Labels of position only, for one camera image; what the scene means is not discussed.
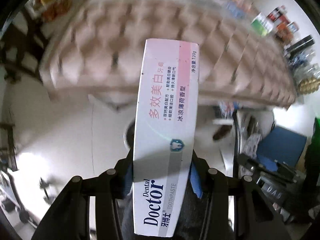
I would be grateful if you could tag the white pink toothpaste box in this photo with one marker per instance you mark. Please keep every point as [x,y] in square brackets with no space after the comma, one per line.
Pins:
[165,120]

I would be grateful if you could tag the gold foil balls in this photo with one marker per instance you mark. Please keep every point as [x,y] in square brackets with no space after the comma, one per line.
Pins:
[308,85]

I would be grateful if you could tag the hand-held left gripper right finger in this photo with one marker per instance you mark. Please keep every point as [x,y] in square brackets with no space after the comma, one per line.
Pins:
[196,183]

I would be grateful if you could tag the orange blue packets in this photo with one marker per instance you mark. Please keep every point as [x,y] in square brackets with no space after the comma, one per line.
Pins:
[287,30]

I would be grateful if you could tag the blue flat box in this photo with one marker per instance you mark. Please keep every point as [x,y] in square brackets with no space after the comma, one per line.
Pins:
[282,148]

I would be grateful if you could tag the brown small item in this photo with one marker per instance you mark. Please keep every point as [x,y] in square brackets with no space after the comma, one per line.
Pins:
[221,133]

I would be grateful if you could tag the red black cans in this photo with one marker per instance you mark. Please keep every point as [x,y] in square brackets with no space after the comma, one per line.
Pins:
[277,13]

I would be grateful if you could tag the orange snack packets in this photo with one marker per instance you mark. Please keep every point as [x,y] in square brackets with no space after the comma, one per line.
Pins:
[55,5]

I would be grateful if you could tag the dark wooden rack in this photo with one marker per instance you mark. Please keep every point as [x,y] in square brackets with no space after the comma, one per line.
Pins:
[27,45]

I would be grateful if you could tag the green item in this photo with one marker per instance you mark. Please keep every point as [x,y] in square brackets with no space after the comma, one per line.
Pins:
[317,127]

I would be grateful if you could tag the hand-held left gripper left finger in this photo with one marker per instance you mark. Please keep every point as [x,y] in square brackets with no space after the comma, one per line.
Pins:
[128,180]

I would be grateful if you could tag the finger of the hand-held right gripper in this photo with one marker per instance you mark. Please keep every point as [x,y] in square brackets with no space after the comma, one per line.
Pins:
[247,161]

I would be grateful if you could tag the green white bottle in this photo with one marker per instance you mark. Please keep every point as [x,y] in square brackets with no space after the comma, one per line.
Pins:
[262,24]

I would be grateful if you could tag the white plastic bag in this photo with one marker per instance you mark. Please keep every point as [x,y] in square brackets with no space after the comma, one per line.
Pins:
[252,132]

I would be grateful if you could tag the beige tufted sofa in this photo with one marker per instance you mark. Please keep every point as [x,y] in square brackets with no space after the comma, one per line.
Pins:
[155,40]

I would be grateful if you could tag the long black box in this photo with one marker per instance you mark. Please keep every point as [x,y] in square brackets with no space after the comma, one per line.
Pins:
[299,45]

